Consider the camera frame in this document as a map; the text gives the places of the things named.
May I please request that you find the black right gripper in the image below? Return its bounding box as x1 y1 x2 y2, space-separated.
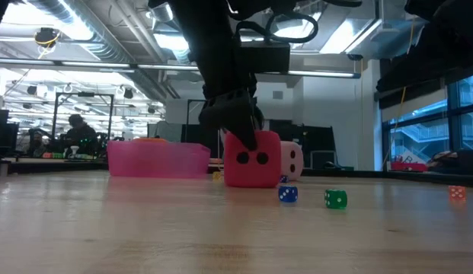
376 0 473 92

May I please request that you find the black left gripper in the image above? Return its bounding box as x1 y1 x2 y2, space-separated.
199 89 260 151

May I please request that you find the large red foam die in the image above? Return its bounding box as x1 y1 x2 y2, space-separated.
223 130 282 189

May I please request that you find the large pink foam die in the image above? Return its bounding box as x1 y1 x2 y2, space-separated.
280 140 305 182

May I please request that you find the black background cabinet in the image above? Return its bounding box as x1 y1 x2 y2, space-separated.
269 119 336 170

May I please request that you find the long ceiling light bar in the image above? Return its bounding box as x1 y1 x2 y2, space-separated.
0 56 362 79

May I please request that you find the pink plastic bin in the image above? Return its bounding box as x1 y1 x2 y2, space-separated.
106 139 212 179

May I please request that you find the red tray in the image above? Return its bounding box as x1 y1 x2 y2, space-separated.
390 161 427 172

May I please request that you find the small green die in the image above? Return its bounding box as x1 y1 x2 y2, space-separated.
324 189 348 210

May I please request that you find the small orange die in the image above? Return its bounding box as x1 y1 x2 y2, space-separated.
449 185 467 202

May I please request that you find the person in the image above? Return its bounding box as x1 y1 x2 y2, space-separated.
64 113 98 155
28 131 46 157

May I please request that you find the black background stand frame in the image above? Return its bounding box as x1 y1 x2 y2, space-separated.
52 92 115 132
186 99 206 126

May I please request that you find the silver ventilation duct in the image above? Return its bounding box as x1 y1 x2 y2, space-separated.
150 2 175 23

